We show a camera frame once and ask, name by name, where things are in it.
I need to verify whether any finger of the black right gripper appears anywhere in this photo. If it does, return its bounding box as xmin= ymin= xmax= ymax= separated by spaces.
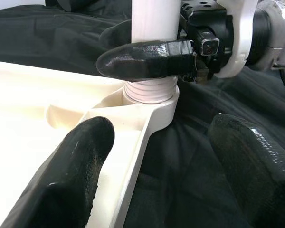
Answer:
xmin=99 ymin=19 xmax=133 ymax=46
xmin=95 ymin=39 xmax=198 ymax=81

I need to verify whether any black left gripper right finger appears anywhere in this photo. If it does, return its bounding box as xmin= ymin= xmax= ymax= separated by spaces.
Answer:
xmin=207 ymin=114 xmax=285 ymax=228

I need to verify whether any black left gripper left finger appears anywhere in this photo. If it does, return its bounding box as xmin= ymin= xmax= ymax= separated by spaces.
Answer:
xmin=0 ymin=116 xmax=116 ymax=228

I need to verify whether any white plastic table leg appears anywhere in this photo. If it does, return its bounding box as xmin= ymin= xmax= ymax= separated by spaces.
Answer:
xmin=123 ymin=0 xmax=181 ymax=105

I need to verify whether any white plastic table top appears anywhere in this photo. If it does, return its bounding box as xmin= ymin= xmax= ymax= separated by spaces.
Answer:
xmin=0 ymin=59 xmax=181 ymax=228

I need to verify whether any black cloth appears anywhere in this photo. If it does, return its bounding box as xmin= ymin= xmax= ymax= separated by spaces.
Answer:
xmin=0 ymin=0 xmax=285 ymax=228

